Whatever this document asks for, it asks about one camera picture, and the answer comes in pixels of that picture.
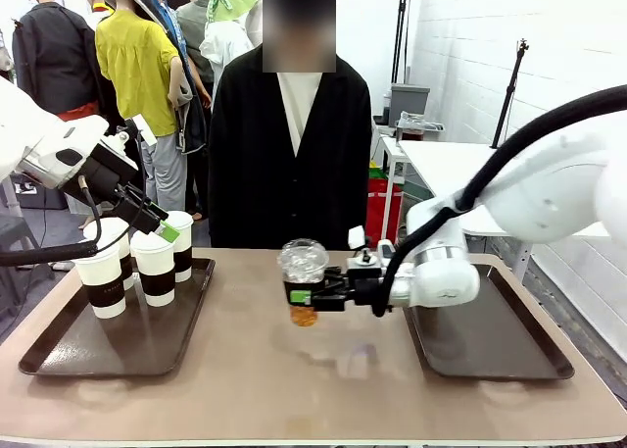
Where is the mannequin in yellow blouse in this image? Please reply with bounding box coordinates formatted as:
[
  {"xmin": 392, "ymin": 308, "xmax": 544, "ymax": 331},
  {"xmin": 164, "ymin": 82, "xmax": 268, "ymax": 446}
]
[{"xmin": 94, "ymin": 0, "xmax": 193, "ymax": 215}]

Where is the dark brown serving tray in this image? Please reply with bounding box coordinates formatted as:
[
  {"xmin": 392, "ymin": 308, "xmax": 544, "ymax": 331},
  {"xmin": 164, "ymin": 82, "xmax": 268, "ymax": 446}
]
[
  {"xmin": 18, "ymin": 256, "xmax": 217, "ymax": 378},
  {"xmin": 402, "ymin": 263, "xmax": 576, "ymax": 381}
]

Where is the red bin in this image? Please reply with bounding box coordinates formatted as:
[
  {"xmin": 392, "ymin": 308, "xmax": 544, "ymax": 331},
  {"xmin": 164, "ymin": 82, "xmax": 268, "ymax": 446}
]
[{"xmin": 365, "ymin": 176, "xmax": 405, "ymax": 249}]

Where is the grey storage box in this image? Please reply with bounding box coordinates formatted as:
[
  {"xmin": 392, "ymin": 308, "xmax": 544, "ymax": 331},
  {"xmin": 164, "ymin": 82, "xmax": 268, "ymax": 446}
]
[{"xmin": 389, "ymin": 83, "xmax": 431, "ymax": 128}]

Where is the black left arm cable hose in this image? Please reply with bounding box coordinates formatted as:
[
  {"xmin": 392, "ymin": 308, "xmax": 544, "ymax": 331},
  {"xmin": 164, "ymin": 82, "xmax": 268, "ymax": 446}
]
[{"xmin": 0, "ymin": 175, "xmax": 103, "ymax": 269}]

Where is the mannequin with green hat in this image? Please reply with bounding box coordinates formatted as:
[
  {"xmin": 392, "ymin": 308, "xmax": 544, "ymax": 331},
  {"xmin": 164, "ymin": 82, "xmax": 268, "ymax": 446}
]
[{"xmin": 198, "ymin": 0, "xmax": 264, "ymax": 99}]

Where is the clear dome-lid iced tea cup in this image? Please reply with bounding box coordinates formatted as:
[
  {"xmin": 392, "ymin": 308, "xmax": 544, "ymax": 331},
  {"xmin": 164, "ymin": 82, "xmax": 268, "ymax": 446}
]
[{"xmin": 276, "ymin": 237, "xmax": 331, "ymax": 328}]

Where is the black case with white print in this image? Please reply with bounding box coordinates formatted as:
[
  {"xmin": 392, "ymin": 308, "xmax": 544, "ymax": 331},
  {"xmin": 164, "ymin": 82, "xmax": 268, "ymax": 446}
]
[{"xmin": 9, "ymin": 173, "xmax": 69, "ymax": 211}]

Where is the black tripod stand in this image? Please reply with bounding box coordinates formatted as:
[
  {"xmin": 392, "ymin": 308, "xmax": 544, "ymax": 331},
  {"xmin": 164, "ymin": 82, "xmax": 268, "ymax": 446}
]
[{"xmin": 491, "ymin": 37, "xmax": 531, "ymax": 150}]

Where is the black vertical stand pole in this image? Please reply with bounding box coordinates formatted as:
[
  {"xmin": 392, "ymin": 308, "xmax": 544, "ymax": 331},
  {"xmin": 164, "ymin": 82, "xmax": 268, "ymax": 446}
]
[{"xmin": 390, "ymin": 0, "xmax": 413, "ymax": 84}]

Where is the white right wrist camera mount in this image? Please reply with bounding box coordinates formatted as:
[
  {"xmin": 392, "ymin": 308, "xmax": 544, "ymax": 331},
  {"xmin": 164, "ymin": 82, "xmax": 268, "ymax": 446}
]
[{"xmin": 346, "ymin": 224, "xmax": 396, "ymax": 267}]

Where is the mannequin in black jacket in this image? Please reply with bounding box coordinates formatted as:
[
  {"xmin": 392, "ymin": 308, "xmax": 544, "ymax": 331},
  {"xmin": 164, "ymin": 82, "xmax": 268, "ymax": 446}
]
[{"xmin": 11, "ymin": 0, "xmax": 102, "ymax": 122}]

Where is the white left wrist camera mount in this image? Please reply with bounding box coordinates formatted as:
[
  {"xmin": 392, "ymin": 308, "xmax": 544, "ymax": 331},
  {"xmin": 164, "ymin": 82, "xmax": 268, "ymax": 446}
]
[{"xmin": 100, "ymin": 114, "xmax": 159, "ymax": 158}]

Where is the mannequin with red yellow collar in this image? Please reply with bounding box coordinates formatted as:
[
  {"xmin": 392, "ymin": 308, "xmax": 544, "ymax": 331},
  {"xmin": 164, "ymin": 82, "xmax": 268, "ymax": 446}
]
[{"xmin": 81, "ymin": 0, "xmax": 115, "ymax": 30}]

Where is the clear plastic packaging pile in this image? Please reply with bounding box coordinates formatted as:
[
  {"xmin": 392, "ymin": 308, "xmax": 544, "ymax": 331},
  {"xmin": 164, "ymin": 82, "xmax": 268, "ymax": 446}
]
[{"xmin": 396, "ymin": 110, "xmax": 446, "ymax": 136}]

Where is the mannequin in grey-green shirt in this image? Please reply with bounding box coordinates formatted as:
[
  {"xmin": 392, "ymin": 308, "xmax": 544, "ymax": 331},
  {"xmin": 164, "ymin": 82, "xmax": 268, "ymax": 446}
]
[{"xmin": 175, "ymin": 0, "xmax": 216, "ymax": 84}]

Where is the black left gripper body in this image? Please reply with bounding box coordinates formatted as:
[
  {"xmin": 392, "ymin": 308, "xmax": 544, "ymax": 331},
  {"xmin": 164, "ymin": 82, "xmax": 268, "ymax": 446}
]
[{"xmin": 62, "ymin": 142, "xmax": 166, "ymax": 236}]

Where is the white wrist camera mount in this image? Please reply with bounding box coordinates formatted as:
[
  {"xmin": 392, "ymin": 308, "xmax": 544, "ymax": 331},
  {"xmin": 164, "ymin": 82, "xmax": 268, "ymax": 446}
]
[
  {"xmin": 100, "ymin": 114, "xmax": 159, "ymax": 158},
  {"xmin": 346, "ymin": 224, "xmax": 396, "ymax": 267}
]

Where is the white lidded paper coffee cup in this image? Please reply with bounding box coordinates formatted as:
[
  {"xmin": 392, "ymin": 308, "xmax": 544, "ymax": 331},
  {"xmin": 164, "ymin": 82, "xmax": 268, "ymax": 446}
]
[
  {"xmin": 129, "ymin": 229, "xmax": 177, "ymax": 309},
  {"xmin": 163, "ymin": 210, "xmax": 195, "ymax": 284},
  {"xmin": 72, "ymin": 243, "xmax": 127, "ymax": 321},
  {"xmin": 81, "ymin": 216, "xmax": 135, "ymax": 292}
]

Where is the person in black cardigan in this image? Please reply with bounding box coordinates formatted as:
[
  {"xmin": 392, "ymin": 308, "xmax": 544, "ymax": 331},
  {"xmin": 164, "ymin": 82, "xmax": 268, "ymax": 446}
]
[{"xmin": 207, "ymin": 0, "xmax": 374, "ymax": 252}]

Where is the background person in blue shirt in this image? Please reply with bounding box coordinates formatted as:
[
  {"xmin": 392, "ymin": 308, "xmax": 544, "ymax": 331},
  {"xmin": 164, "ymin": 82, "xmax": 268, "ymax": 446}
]
[{"xmin": 140, "ymin": 0, "xmax": 214, "ymax": 222}]

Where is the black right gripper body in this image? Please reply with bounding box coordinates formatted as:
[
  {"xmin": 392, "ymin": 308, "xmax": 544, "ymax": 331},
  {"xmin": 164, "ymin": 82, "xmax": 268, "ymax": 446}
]
[{"xmin": 336, "ymin": 263, "xmax": 389, "ymax": 307}]

